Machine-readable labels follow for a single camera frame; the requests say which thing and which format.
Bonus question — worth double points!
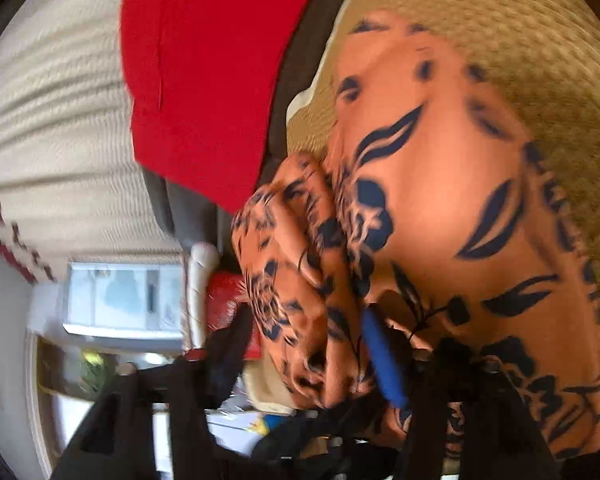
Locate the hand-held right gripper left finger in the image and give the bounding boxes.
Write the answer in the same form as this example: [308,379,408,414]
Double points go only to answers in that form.
[50,304,253,480]

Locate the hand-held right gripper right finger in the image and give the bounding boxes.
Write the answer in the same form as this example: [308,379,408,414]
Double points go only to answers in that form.
[361,306,563,480]

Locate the orange floral printed garment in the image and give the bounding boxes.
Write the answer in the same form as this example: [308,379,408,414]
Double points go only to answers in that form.
[230,9,600,462]

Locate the red printed pillow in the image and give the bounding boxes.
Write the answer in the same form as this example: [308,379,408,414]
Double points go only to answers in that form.
[205,270,267,362]

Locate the white pillow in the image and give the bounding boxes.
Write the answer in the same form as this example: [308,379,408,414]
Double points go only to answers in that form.
[181,241,222,352]

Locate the window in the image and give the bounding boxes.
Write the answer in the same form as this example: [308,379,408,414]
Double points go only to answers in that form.
[61,259,186,337]

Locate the red cloth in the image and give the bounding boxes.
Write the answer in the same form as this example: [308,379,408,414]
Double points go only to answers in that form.
[120,0,349,216]

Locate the cream curtain with red trim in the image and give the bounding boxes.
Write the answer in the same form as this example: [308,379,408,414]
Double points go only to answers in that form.
[0,0,192,287]

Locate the woven straw mat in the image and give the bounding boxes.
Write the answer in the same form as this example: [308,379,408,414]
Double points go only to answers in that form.
[285,0,600,361]

